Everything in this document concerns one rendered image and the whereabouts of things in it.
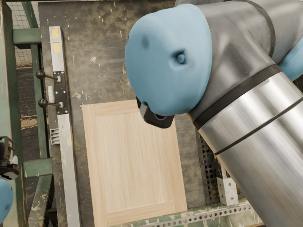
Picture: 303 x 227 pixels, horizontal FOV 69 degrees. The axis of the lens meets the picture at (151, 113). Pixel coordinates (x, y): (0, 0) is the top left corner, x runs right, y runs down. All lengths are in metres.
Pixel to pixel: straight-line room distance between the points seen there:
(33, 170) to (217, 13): 1.11
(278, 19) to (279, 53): 0.03
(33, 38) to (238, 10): 1.17
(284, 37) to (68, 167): 0.98
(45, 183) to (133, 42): 1.41
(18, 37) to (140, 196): 0.97
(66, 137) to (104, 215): 0.40
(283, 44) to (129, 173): 0.94
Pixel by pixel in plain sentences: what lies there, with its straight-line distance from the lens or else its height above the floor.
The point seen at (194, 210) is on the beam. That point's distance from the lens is 1.17.
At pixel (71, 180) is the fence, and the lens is 1.08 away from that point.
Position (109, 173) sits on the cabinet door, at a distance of 1.09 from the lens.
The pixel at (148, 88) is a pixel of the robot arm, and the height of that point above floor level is 1.80.
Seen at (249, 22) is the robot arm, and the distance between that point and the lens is 0.19.
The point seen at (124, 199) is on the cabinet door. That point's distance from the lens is 1.11.
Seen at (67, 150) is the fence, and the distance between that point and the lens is 1.07.
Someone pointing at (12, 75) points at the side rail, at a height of 1.45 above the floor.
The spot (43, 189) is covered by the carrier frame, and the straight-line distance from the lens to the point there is 1.51.
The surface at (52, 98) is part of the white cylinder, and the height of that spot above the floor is 1.37.
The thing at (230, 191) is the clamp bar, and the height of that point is 0.98.
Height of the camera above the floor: 1.87
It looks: 33 degrees down
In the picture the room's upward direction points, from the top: straight up
